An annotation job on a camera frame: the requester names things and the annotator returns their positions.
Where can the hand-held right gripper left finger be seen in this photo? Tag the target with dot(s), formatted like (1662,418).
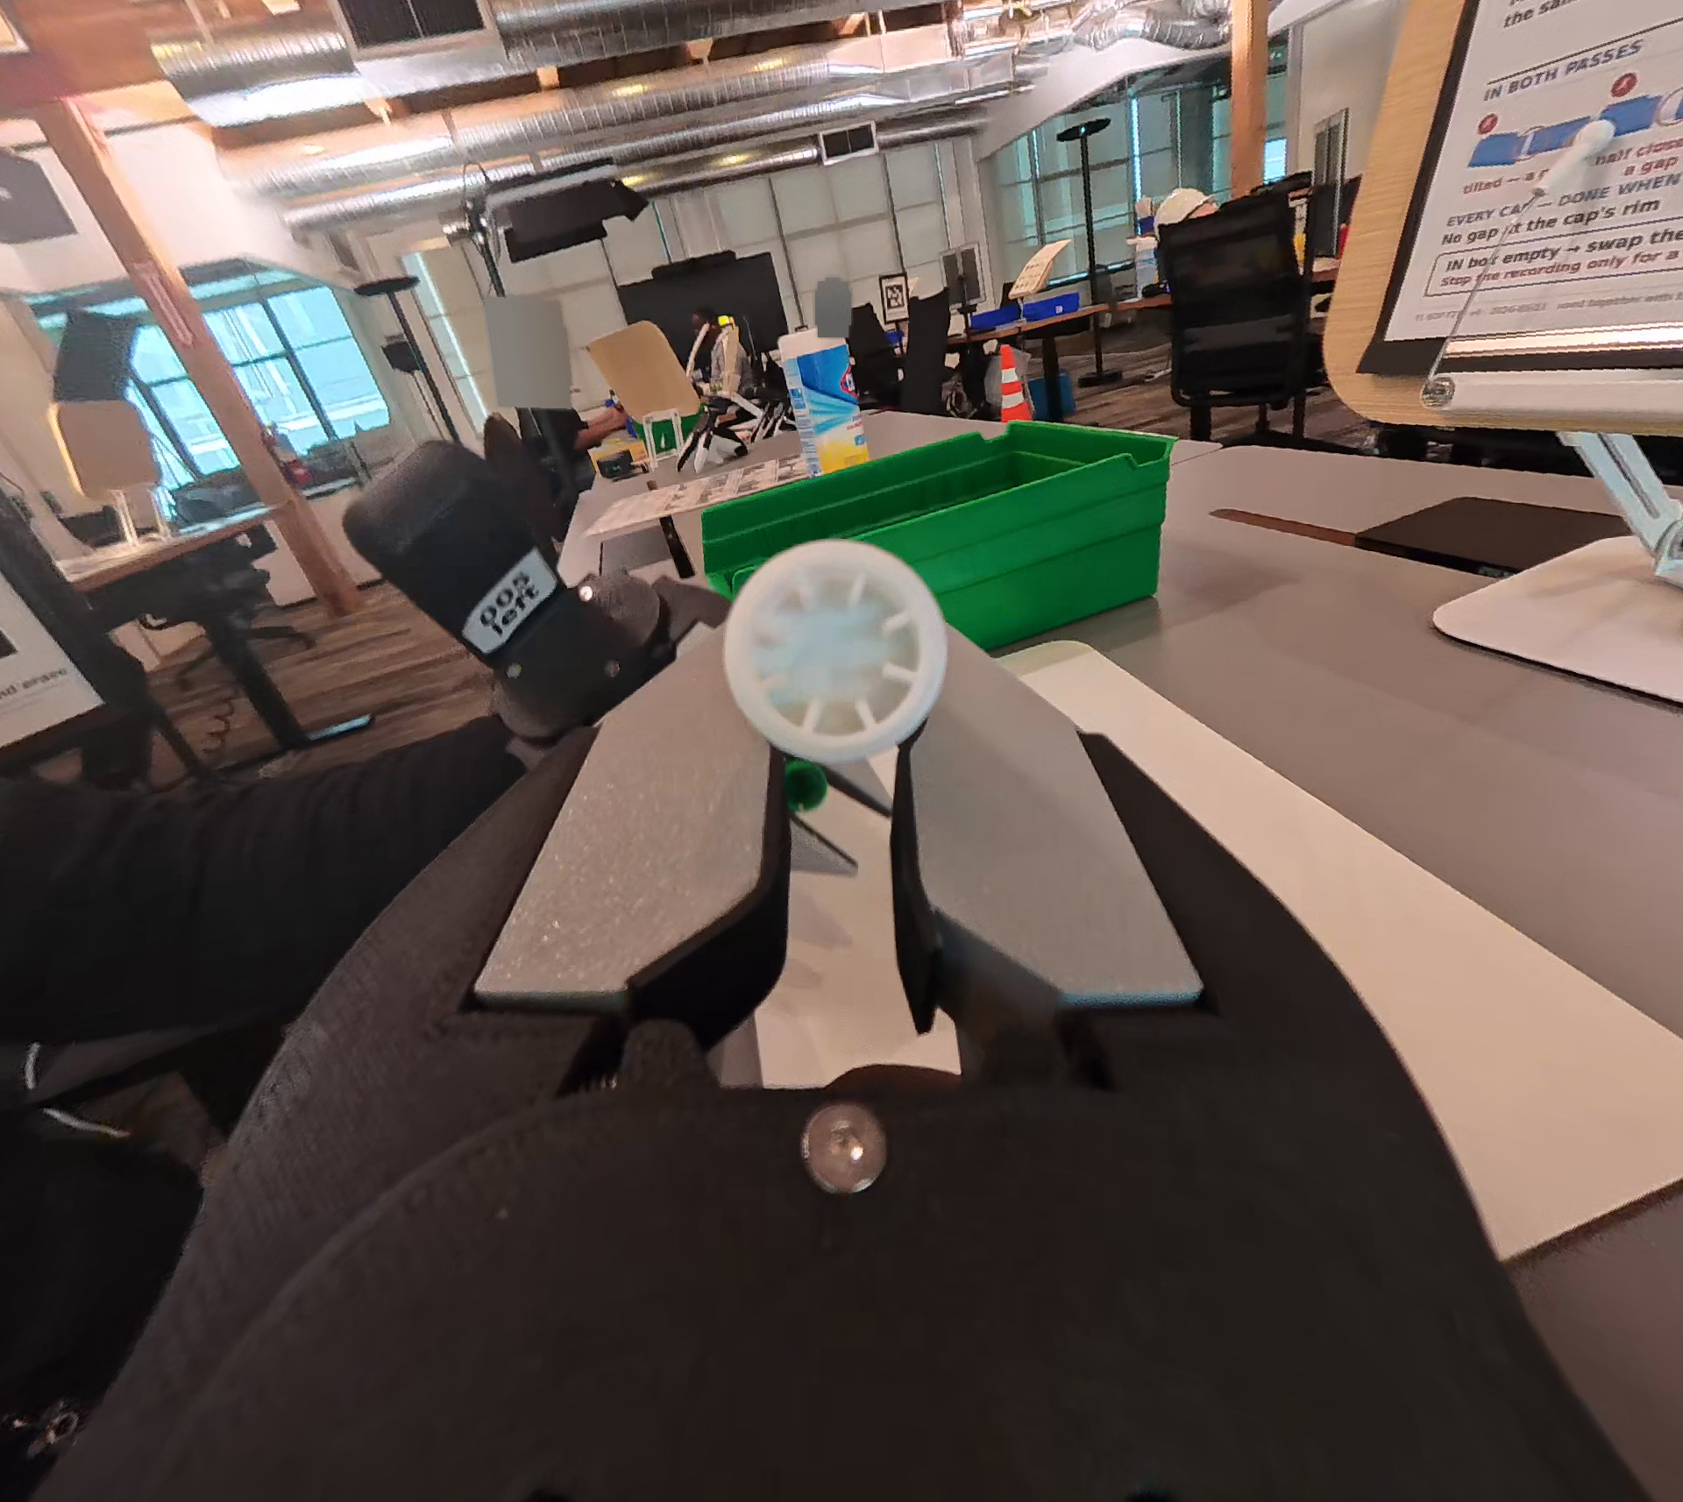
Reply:
(643,858)

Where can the white green whiteboard marker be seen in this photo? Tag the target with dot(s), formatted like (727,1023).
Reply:
(834,655)

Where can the printed tag sheets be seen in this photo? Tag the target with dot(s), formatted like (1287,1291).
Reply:
(696,497)

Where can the black studio light panel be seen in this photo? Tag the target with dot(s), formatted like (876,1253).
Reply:
(571,215)

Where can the large black screen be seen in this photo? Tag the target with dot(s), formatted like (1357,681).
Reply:
(710,301)

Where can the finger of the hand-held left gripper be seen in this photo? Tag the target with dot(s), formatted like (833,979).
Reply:
(822,848)
(861,790)

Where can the instruction poster board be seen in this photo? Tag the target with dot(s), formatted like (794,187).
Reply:
(1511,148)

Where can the black office chair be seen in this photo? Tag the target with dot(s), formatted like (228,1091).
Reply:
(1236,306)

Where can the green plastic bin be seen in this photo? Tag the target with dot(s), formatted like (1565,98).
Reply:
(947,530)

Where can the dark wooden stand base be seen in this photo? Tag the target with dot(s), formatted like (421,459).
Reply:
(1472,537)

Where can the silver ventilation duct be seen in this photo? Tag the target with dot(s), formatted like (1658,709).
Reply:
(722,57)

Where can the background desk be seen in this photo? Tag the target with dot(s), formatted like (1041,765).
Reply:
(196,583)

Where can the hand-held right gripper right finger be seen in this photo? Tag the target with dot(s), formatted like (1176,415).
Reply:
(1038,858)

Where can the white whiteboard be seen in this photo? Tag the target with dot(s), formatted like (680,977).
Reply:
(1578,636)
(1380,937)

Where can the person's left forearm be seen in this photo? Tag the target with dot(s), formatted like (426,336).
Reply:
(237,858)

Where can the green marker cap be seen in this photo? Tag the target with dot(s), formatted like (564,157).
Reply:
(805,783)

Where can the black wall speaker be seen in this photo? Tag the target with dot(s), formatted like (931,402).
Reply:
(26,196)

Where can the black white tag sign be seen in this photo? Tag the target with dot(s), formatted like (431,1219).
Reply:
(33,662)

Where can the wooden post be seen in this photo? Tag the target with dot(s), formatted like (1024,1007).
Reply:
(1250,69)
(196,346)

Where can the white wipes canister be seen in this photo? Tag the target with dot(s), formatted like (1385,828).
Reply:
(826,406)

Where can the orange traffic cone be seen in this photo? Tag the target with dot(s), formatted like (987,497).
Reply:
(1013,388)

